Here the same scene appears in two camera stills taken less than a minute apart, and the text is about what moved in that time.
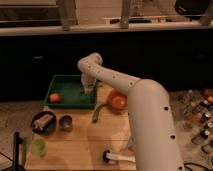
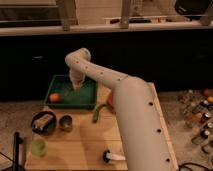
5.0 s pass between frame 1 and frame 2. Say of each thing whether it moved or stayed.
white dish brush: stayed
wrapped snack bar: stayed
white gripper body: moved
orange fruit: stayed
